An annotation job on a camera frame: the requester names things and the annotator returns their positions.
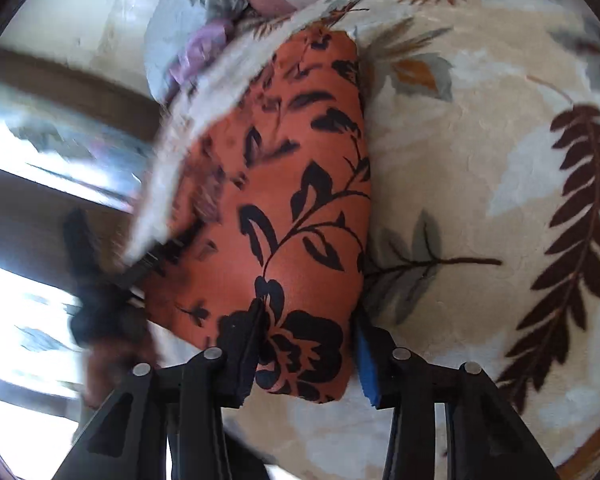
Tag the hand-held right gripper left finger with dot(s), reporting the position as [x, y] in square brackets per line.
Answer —
[245, 360]

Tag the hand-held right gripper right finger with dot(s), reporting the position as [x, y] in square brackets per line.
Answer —
[367, 375]

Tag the person's left hand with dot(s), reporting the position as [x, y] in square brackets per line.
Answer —
[117, 367]

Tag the light blue cloth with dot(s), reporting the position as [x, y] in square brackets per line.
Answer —
[172, 20]

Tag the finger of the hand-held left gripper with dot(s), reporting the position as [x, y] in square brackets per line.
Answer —
[157, 255]

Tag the orange floral pillow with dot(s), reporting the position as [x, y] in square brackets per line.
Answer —
[300, 200]

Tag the brown wooden frame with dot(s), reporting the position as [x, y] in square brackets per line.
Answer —
[70, 87]

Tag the purple crumpled cloth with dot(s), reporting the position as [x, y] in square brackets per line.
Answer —
[200, 52]

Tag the cream leaf-printed blanket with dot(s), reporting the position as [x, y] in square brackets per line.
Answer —
[480, 160]

